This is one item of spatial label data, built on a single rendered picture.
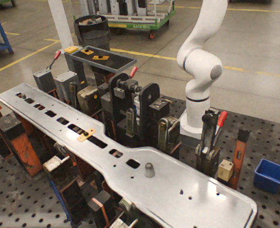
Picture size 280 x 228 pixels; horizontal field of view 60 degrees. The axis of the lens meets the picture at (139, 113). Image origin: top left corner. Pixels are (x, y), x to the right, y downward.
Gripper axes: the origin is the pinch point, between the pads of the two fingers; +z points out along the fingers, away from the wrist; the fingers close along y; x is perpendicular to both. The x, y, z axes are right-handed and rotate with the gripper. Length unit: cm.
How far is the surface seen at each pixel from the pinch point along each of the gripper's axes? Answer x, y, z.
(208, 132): 35.4, 10.0, 31.0
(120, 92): -3.0, 9.4, 29.7
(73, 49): -58, -9, 29
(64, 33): -326, -164, 110
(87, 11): -372, -257, 100
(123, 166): 13, 28, 45
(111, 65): -23.0, -4.9, 28.7
